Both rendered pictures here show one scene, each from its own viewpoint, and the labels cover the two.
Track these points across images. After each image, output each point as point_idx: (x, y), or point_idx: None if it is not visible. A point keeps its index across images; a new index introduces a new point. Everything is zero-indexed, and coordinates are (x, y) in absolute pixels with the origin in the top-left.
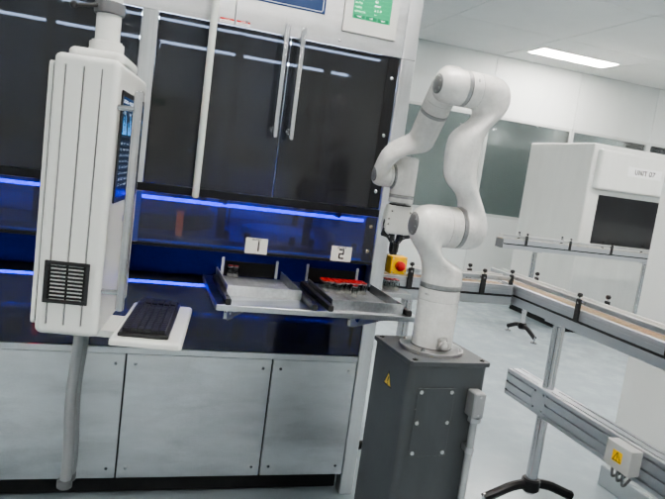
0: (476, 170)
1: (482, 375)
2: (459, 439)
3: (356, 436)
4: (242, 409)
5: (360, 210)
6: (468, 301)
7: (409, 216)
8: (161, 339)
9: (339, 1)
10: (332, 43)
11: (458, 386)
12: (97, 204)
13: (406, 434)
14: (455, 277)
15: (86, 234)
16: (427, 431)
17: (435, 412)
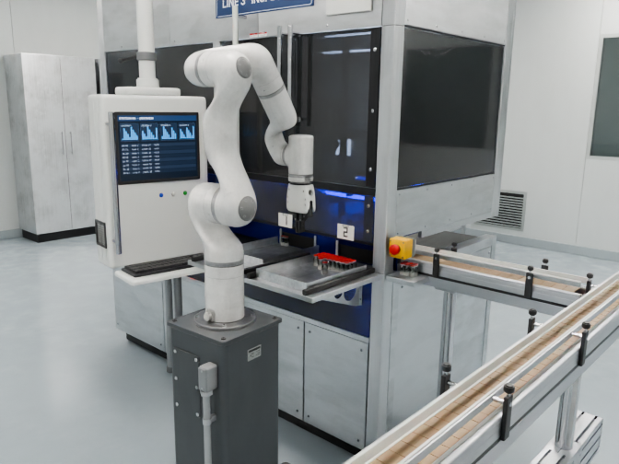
0: (216, 148)
1: (219, 353)
2: (211, 409)
3: (374, 419)
4: (288, 358)
5: (358, 189)
6: (511, 305)
7: (302, 194)
8: (133, 276)
9: None
10: (322, 29)
11: (202, 356)
12: (103, 185)
13: (173, 385)
14: (211, 252)
15: (102, 203)
16: (184, 388)
17: (188, 374)
